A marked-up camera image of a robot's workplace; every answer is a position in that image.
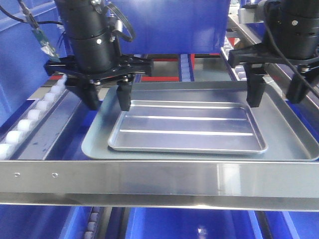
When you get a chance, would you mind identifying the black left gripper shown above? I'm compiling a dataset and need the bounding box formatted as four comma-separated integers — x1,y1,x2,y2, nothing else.
44,56,153,111

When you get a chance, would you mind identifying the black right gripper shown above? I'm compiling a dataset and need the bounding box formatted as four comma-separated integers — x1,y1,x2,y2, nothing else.
228,43,319,108

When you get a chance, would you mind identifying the small silver tray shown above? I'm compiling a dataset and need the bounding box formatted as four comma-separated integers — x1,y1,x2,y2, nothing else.
108,100,268,154

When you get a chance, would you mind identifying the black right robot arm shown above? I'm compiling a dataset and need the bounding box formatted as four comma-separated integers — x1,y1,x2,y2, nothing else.
228,0,319,108

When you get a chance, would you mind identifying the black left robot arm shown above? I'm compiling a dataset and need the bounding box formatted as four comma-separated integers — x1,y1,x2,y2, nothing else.
45,0,229,111

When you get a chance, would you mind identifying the steel shelf front beam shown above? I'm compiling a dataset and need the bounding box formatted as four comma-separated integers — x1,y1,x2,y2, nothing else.
0,160,319,211

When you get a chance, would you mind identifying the green circuit board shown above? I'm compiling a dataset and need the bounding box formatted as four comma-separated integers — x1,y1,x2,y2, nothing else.
31,28,61,62

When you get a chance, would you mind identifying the large blue plastic crate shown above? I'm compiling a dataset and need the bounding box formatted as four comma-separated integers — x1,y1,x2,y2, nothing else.
112,0,230,54

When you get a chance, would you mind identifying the black cable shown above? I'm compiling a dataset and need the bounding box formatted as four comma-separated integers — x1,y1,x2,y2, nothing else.
104,3,137,43

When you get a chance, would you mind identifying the white roller conveyor rail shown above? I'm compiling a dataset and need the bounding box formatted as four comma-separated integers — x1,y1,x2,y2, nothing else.
178,54,194,82
0,74,67,160

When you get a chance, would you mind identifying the red metal frame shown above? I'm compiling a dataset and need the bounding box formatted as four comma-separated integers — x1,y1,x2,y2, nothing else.
142,53,231,82

